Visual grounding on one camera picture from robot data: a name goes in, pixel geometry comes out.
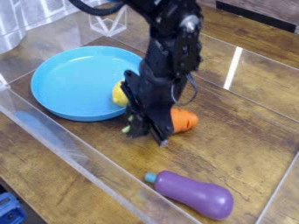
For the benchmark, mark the clear acrylic enclosure wall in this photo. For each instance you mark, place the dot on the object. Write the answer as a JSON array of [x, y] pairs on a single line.
[[78, 170]]

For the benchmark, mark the purple toy eggplant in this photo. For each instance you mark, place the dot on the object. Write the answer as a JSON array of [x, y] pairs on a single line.
[[207, 198]]

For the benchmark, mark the white curtain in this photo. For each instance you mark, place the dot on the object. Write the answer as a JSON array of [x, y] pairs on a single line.
[[30, 17]]

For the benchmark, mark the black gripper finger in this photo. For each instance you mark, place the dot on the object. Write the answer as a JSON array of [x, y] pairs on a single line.
[[137, 121], [161, 130]]

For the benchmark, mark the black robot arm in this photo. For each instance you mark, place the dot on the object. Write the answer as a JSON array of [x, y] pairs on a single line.
[[173, 56]]

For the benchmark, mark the blue object at corner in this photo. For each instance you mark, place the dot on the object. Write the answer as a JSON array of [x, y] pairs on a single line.
[[12, 213]]

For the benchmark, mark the blue plastic plate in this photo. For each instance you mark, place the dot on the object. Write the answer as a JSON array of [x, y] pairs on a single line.
[[72, 82]]

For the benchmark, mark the yellow toy lemon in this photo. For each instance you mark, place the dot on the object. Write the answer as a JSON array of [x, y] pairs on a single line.
[[118, 97]]

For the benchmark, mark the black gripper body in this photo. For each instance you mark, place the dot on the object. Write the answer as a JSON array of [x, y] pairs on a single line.
[[152, 92]]

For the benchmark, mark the orange toy carrot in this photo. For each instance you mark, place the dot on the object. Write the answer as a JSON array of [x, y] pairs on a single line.
[[184, 120]]

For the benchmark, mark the black bar in background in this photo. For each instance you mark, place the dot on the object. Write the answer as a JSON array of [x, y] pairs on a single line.
[[277, 23]]

